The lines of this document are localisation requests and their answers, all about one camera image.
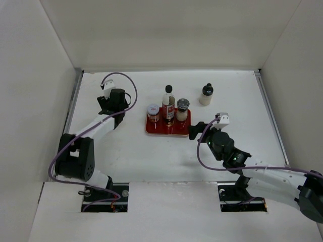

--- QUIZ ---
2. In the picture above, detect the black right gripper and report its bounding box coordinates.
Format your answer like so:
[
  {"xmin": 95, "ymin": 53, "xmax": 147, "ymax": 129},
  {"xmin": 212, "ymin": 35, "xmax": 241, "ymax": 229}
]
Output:
[{"xmin": 187, "ymin": 122, "xmax": 224, "ymax": 161}]

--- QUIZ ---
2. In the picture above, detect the clear top salt grinder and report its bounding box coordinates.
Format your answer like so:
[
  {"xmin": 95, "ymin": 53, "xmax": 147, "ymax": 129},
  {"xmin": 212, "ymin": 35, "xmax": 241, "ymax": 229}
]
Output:
[{"xmin": 176, "ymin": 98, "xmax": 190, "ymax": 122}]

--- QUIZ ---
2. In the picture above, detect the black top sugar shaker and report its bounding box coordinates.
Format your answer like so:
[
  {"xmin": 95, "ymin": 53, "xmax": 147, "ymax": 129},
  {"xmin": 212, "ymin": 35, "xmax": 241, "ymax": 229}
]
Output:
[{"xmin": 199, "ymin": 83, "xmax": 214, "ymax": 106}]

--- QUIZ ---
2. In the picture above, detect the small white lid jar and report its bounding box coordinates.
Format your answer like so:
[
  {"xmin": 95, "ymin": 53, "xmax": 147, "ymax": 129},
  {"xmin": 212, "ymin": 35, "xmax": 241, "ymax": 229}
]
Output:
[{"xmin": 147, "ymin": 104, "xmax": 159, "ymax": 123}]

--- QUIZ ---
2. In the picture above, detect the soy sauce bottle black cap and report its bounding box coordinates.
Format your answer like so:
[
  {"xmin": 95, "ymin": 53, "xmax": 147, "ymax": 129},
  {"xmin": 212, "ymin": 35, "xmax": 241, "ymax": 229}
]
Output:
[{"xmin": 162, "ymin": 85, "xmax": 175, "ymax": 127}]

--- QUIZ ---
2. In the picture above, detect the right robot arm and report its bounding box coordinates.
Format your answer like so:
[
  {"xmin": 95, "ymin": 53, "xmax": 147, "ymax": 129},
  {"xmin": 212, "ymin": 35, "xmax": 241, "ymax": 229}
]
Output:
[{"xmin": 188, "ymin": 122, "xmax": 322, "ymax": 223}]

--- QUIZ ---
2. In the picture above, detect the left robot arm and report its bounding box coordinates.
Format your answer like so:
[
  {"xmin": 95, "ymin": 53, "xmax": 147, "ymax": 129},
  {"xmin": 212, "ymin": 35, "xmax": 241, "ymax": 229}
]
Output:
[{"xmin": 54, "ymin": 88, "xmax": 129, "ymax": 201}]

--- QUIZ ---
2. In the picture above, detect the red rectangular tray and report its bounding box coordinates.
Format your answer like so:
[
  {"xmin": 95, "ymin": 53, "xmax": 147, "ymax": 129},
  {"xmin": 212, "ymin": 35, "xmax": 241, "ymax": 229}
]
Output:
[{"xmin": 145, "ymin": 110, "xmax": 191, "ymax": 137}]

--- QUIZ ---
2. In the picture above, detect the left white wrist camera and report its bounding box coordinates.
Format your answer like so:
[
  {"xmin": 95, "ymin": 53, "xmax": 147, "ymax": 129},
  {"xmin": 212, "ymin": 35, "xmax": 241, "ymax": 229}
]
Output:
[{"xmin": 100, "ymin": 79, "xmax": 116, "ymax": 99}]

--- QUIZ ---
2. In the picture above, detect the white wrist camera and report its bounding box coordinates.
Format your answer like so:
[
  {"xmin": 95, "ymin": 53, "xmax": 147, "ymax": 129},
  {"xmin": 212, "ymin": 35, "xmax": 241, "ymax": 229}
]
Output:
[
  {"xmin": 100, "ymin": 79, "xmax": 116, "ymax": 99},
  {"xmin": 214, "ymin": 112, "xmax": 230, "ymax": 129}
]

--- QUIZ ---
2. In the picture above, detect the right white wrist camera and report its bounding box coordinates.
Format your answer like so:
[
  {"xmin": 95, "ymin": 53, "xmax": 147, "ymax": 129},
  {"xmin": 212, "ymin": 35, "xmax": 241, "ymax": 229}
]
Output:
[{"xmin": 214, "ymin": 112, "xmax": 230, "ymax": 129}]

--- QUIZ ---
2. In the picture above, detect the left aluminium frame rail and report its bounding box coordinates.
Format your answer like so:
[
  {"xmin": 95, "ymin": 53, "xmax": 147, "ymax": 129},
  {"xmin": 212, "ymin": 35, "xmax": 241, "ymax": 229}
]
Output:
[{"xmin": 49, "ymin": 68, "xmax": 84, "ymax": 182}]

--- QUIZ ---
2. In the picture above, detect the aluminium frame rail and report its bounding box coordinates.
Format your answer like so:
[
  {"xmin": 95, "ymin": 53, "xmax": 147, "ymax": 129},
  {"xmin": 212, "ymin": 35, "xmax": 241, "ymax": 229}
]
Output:
[
  {"xmin": 49, "ymin": 68, "xmax": 84, "ymax": 182},
  {"xmin": 254, "ymin": 69, "xmax": 290, "ymax": 167}
]

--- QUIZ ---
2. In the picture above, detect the right aluminium frame rail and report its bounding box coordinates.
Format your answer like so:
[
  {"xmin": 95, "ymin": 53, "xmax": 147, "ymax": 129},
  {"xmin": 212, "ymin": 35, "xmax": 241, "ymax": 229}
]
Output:
[{"xmin": 254, "ymin": 69, "xmax": 290, "ymax": 167}]

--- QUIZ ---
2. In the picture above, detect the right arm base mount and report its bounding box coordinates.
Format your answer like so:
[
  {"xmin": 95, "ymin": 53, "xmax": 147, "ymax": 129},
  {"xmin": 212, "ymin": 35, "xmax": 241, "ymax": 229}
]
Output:
[{"xmin": 217, "ymin": 177, "xmax": 267, "ymax": 212}]

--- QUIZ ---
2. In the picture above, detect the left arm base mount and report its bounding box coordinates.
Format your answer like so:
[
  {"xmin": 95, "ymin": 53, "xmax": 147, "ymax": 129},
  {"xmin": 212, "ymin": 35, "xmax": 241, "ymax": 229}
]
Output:
[{"xmin": 78, "ymin": 183, "xmax": 129, "ymax": 213}]

